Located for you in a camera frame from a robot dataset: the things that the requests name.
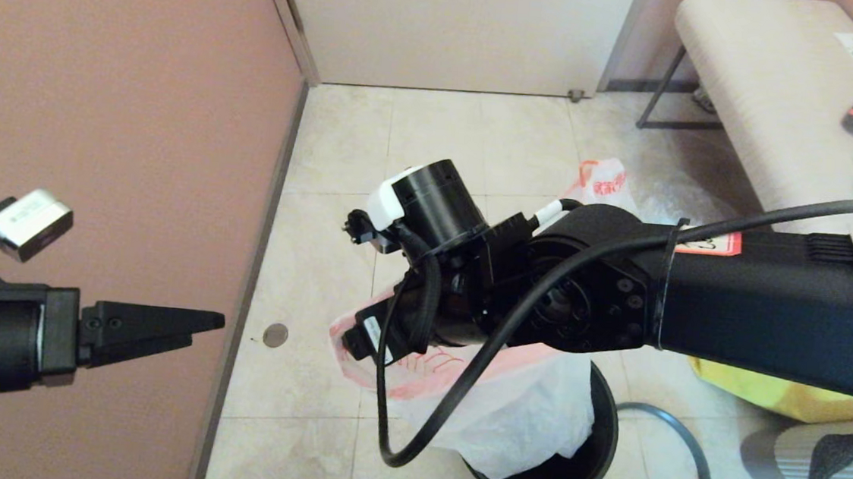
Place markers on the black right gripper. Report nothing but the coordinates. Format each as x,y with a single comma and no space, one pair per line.
381,335

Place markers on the white red plastic bag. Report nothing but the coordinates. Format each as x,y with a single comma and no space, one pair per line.
605,181

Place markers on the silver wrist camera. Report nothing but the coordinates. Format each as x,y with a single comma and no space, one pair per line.
365,231
28,225

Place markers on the white door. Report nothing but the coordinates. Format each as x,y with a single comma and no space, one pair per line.
451,28

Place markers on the white red-printed bin liner bag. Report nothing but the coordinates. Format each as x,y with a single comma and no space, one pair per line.
527,415

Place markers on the beige bench with metal legs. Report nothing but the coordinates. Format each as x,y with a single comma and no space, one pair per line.
758,90

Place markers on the small metal door stop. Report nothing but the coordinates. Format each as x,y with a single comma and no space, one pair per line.
576,94

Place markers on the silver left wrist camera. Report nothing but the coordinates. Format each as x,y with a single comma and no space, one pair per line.
28,225

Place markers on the round metal floor plug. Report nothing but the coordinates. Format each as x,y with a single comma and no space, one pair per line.
276,336

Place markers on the yellow fabric tote bag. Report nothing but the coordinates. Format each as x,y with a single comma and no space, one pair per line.
787,401

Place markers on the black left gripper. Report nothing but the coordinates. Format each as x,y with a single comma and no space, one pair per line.
59,336

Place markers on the black round trash bin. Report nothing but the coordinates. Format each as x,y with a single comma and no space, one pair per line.
596,451

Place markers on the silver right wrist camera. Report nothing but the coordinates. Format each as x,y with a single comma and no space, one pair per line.
365,231

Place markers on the clear plastic bag with items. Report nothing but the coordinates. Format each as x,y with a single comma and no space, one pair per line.
673,202

